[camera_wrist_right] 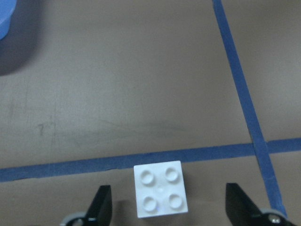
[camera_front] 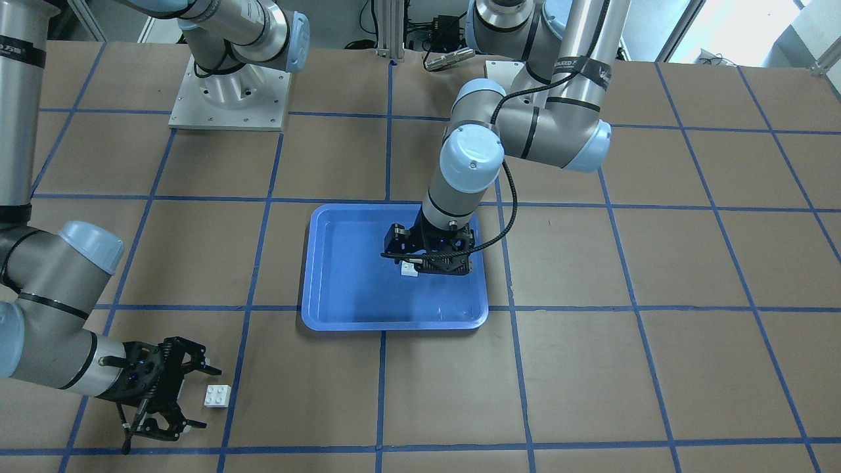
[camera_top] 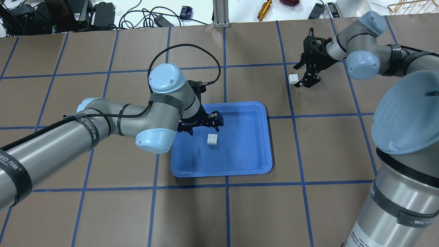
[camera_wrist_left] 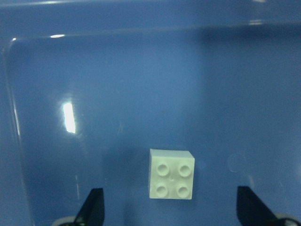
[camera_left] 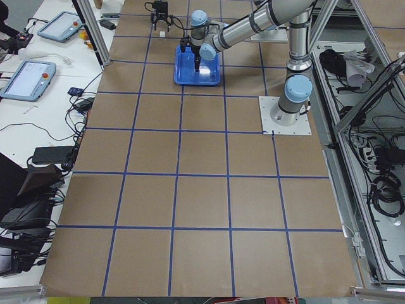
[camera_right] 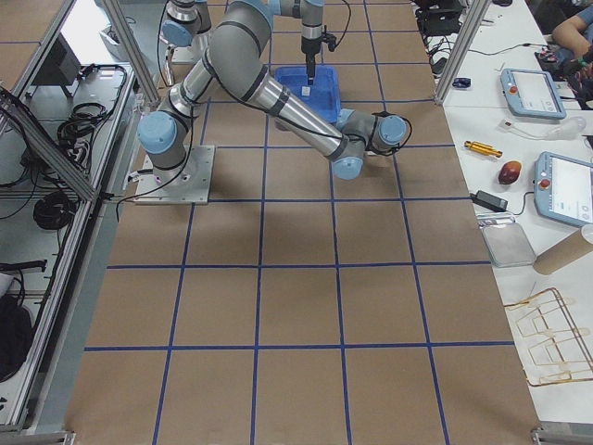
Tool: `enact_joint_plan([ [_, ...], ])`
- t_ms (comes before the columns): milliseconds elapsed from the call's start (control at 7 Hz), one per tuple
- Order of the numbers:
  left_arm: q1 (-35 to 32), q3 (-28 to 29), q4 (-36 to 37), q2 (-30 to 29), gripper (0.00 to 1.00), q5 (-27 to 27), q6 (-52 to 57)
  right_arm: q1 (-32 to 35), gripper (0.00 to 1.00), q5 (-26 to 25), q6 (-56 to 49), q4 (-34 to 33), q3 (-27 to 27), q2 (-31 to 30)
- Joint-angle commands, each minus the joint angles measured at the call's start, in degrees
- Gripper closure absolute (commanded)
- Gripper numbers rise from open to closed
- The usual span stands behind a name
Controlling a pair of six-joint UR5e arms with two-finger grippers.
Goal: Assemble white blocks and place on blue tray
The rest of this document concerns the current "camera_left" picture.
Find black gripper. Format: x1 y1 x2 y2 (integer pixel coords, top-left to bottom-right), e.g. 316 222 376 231
151 1 172 31
190 45 201 72

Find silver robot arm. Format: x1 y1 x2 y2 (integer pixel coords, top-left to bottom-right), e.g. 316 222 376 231
180 1 313 127

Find blue plastic tray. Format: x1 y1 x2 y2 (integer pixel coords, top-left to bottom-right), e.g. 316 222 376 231
173 46 221 86

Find upper teach pendant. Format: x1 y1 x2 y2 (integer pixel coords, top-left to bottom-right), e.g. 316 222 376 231
37 11 82 42

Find teach pendant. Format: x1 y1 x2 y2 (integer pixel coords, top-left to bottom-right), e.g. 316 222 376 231
1 60 56 102
37 11 82 42

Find lower teach pendant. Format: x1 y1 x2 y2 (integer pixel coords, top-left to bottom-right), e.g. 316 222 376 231
1 60 56 102

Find black laptop adapter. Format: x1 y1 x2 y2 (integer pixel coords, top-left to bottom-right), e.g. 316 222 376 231
32 146 73 165

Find black equipment pile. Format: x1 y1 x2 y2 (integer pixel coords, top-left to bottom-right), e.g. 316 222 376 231
1 154 65 277

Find aluminium frame post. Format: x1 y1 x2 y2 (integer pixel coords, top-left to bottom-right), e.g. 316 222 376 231
72 0 111 67

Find coiled black cables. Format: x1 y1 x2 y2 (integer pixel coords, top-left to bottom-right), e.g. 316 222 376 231
319 49 347 77

